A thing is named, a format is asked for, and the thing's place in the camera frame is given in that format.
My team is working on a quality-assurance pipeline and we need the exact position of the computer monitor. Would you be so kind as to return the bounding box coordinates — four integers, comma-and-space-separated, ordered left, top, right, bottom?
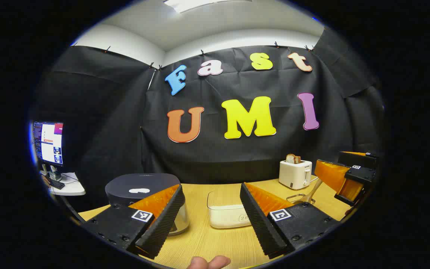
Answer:
32, 120, 64, 167

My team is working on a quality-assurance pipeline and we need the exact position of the white side table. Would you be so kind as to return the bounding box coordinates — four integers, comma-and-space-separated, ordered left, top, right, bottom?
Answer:
40, 172, 87, 197

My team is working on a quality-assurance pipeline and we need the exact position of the ceiling light panel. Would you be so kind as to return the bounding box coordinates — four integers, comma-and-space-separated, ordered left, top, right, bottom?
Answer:
163, 0, 253, 13

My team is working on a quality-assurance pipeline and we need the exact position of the clear plastic container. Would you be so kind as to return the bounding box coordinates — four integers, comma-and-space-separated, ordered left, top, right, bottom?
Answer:
207, 191, 253, 229

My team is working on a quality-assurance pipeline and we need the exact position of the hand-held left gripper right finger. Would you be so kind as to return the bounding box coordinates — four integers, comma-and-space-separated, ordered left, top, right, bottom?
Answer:
240, 182, 340, 258

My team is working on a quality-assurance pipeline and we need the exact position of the dark silver rice cooker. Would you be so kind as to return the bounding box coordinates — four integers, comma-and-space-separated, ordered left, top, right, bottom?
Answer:
105, 173, 190, 236

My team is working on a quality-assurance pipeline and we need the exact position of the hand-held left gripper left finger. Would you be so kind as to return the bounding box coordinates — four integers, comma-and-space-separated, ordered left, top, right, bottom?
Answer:
84, 184, 186, 260

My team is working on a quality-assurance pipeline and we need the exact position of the white toaster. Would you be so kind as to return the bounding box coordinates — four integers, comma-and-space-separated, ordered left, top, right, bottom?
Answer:
278, 159, 312, 190

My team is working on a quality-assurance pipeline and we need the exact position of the wooden spoon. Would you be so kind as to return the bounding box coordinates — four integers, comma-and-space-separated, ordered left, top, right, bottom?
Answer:
303, 177, 324, 204

